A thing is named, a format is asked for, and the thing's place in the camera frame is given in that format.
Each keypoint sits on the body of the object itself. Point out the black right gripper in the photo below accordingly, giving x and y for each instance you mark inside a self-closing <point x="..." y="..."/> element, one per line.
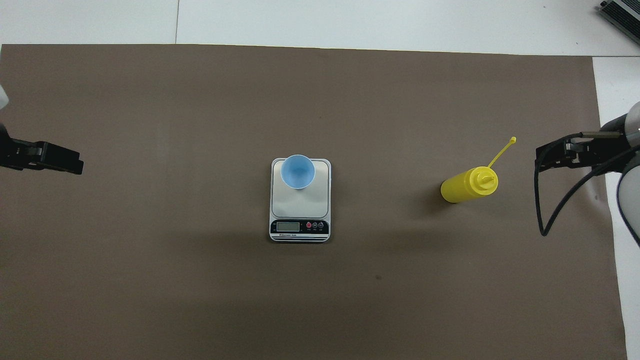
<point x="602" y="152"/>

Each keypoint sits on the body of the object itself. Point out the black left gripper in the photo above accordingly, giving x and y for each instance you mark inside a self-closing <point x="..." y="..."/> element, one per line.
<point x="15" y="155"/>

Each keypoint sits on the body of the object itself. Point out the yellow squeeze bottle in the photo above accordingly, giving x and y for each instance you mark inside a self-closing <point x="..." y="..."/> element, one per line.
<point x="465" y="186"/>

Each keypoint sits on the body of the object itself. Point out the light blue plastic cup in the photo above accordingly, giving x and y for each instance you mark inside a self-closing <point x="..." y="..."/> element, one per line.
<point x="297" y="171"/>

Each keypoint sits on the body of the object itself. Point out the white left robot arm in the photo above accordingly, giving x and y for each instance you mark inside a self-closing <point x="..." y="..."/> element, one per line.
<point x="3" y="97"/>

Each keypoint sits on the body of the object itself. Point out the silver digital kitchen scale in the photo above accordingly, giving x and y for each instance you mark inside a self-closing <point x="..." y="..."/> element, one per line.
<point x="300" y="210"/>

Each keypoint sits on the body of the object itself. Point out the grey ribbed metal box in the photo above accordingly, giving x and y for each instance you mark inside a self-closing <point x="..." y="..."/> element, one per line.
<point x="622" y="15"/>

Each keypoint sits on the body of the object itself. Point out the brown paper mat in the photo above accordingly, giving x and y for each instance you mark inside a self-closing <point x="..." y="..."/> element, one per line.
<point x="300" y="300"/>

